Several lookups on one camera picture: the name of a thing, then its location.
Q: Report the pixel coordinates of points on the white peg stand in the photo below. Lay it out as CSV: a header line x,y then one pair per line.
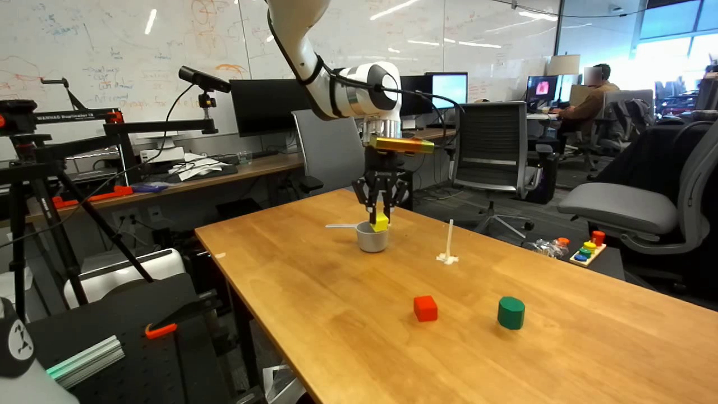
x,y
447,257

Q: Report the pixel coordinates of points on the seated person brown shirt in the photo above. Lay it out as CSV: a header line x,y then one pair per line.
x,y
590,102

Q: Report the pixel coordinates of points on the silver aluminium bar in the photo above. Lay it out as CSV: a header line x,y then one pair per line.
x,y
86,359

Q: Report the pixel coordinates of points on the grey office chair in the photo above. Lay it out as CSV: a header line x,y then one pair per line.
x,y
620,204

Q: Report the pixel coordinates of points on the red bar clamp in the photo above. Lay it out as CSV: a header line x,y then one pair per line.
x,y
97,195

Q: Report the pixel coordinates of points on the orange wooden block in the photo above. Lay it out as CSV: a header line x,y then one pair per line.
x,y
424,308

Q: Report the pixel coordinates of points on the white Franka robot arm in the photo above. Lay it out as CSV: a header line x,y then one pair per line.
x,y
299,46

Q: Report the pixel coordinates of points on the beige lamp shade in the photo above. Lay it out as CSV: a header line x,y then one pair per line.
x,y
564,65

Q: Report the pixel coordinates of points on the black equipment case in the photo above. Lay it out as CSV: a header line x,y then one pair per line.
x,y
148,367

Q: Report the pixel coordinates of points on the white tape piece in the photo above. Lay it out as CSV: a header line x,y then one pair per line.
x,y
218,255

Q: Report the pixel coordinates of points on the lit blue computer monitor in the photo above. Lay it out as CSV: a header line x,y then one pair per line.
x,y
448,91

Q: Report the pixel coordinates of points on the green wooden block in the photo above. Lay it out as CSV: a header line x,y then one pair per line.
x,y
510,313

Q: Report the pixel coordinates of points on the black tripod rig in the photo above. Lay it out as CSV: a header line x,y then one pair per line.
x,y
34,170

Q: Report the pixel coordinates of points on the multicoloured wooden peg toy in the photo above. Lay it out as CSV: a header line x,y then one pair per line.
x,y
589,249

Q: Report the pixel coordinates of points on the long wooden workbench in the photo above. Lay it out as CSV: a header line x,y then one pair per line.
x,y
225,174

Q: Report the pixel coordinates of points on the grey chair backrest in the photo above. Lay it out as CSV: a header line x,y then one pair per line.
x,y
327,149

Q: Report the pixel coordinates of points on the black camera on boom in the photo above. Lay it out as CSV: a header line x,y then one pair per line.
x,y
202,78

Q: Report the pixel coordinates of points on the black mesh office chair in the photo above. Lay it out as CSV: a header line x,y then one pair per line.
x,y
490,143

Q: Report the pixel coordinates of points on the black cap white logo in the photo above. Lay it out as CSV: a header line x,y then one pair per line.
x,y
14,340

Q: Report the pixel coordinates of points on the white papers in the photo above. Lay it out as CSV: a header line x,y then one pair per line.
x,y
196,170

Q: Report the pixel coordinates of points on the black computer monitor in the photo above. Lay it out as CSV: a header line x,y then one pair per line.
x,y
416,92
260,105

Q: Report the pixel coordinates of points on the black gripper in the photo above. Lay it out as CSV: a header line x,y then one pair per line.
x,y
382,178

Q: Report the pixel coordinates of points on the yellow wooden block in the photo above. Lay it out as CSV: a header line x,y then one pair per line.
x,y
382,222

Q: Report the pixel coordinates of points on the grey measuring cup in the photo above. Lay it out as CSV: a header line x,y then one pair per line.
x,y
372,238

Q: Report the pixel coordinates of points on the wrist mounted camera bar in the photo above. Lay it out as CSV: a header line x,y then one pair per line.
x,y
401,147

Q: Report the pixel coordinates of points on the monitor with pink screen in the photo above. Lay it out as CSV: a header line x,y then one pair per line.
x,y
542,91

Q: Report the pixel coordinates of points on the white plastic case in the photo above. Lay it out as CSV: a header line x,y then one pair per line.
x,y
126,273

